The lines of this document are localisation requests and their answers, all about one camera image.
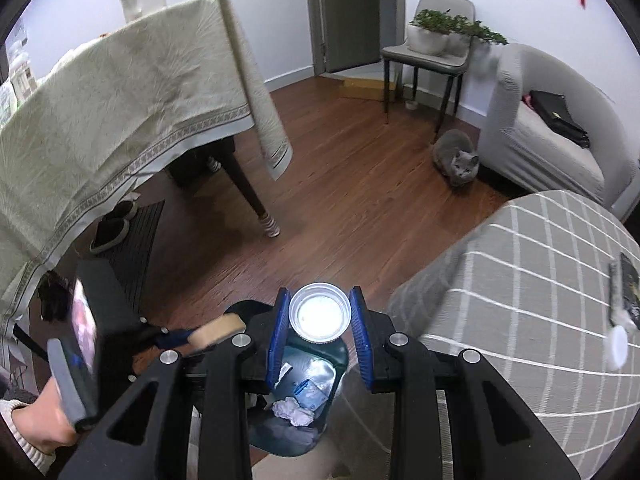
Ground dark wooden table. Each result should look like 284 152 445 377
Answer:
165 137 282 238

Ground blue tissue packet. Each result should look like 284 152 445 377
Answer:
294 379 328 408

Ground white paper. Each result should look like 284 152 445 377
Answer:
271 396 316 428

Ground black bag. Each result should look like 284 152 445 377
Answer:
529 90 591 150

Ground black box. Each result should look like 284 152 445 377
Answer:
609 252 640 331

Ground dark floor mat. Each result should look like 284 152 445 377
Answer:
95 200 166 311

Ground beige tablecloth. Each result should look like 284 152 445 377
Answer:
0 0 293 331

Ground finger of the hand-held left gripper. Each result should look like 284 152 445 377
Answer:
127 316 201 358

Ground white plastic lid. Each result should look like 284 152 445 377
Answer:
289 282 351 345

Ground person's left hand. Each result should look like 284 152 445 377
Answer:
7 374 78 456

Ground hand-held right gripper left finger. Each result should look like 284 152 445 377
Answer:
60 287 292 480

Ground grey cat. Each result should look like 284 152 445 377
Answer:
432 129 481 188

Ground round table with checked cloth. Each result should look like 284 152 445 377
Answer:
387 190 640 480

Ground person's left forearm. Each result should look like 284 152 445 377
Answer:
0 397 56 476

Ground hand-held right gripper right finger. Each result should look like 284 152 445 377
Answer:
348 286 583 480

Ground grey chair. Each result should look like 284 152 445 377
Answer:
381 0 476 133

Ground dark green trash bin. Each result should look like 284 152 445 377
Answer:
222 300 351 457

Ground grey-green door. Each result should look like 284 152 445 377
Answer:
305 0 406 75

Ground flat cardboard piece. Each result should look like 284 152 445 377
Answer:
340 76 401 103

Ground grey armchair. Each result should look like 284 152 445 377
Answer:
479 42 640 211

